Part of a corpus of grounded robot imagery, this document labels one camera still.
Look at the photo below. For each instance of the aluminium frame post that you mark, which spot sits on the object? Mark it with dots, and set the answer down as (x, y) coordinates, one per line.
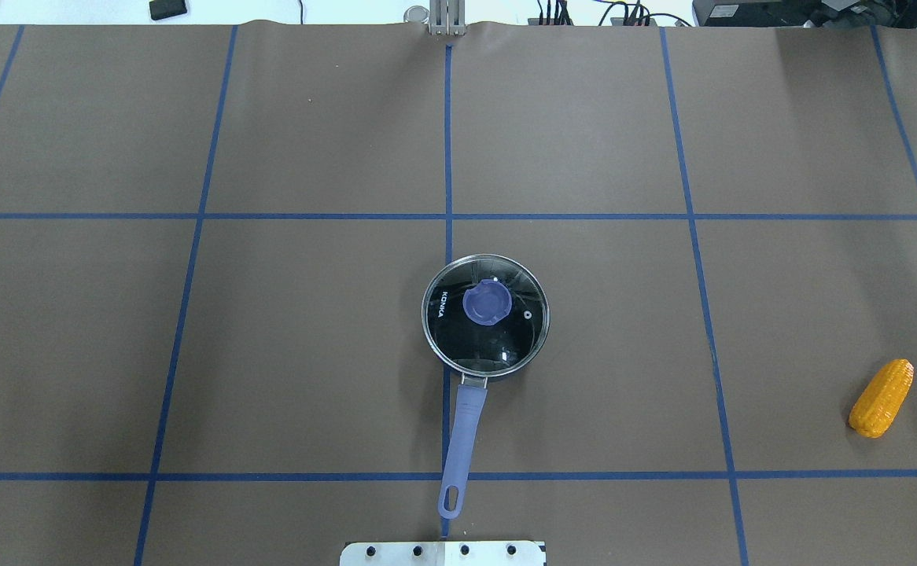
(447, 18)

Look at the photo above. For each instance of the small black phone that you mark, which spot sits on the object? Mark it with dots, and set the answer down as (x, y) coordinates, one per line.
(164, 9)

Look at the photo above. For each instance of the glass lid with blue knob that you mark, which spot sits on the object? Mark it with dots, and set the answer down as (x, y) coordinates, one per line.
(485, 315)

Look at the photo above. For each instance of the dark blue saucepan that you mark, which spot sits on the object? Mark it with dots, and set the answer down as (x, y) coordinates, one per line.
(469, 403)

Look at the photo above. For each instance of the white pedestal column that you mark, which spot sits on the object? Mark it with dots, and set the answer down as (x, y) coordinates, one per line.
(518, 552)

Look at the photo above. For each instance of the yellow plastic corn cob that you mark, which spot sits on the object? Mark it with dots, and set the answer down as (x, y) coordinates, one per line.
(879, 403)

